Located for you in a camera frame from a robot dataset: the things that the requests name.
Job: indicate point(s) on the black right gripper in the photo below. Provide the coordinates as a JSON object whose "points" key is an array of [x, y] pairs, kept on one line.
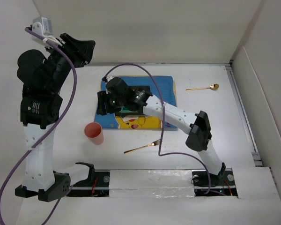
{"points": [[103, 98]]}

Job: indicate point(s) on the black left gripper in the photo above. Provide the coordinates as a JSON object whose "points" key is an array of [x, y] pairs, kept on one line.
{"points": [[82, 49]]}

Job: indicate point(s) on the green square plate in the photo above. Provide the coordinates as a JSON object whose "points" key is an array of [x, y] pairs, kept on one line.
{"points": [[138, 99]]}

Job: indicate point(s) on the pink plastic cup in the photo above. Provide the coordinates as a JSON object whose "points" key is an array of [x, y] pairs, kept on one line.
{"points": [[94, 132]]}

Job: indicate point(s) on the gold fork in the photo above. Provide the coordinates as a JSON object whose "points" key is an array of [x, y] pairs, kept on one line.
{"points": [[155, 143]]}

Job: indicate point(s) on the blue cartoon placemat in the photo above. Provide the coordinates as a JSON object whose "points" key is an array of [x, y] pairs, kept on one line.
{"points": [[126, 121]]}

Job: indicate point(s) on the gold spoon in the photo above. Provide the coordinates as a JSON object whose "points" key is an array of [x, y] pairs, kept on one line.
{"points": [[211, 87]]}

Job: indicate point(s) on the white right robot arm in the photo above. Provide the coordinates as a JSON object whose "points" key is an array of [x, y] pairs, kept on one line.
{"points": [[195, 125]]}

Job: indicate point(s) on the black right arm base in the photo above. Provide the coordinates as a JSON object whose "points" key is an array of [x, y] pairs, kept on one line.
{"points": [[224, 186]]}

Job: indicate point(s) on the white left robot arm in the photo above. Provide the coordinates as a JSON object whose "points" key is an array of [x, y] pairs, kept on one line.
{"points": [[42, 79]]}

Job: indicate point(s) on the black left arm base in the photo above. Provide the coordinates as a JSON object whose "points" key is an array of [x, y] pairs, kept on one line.
{"points": [[96, 186]]}

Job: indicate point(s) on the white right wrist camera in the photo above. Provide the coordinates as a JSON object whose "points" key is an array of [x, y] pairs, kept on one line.
{"points": [[106, 79]]}

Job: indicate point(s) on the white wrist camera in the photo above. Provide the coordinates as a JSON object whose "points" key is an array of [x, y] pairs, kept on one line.
{"points": [[106, 79], [41, 28]]}

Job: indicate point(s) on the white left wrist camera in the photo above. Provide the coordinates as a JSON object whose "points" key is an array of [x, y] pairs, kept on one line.
{"points": [[41, 28]]}

